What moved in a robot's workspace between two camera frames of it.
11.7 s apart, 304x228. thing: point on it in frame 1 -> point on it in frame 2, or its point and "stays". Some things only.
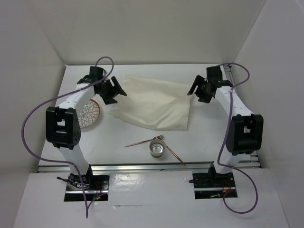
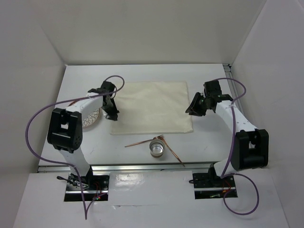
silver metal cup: x=156 y=147 stays
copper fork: x=159 y=137 stays
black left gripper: x=108 y=98 -> x=113 y=113
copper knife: x=174 y=153 stays
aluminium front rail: x=147 y=167 stays
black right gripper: x=198 y=80 -> x=194 y=108
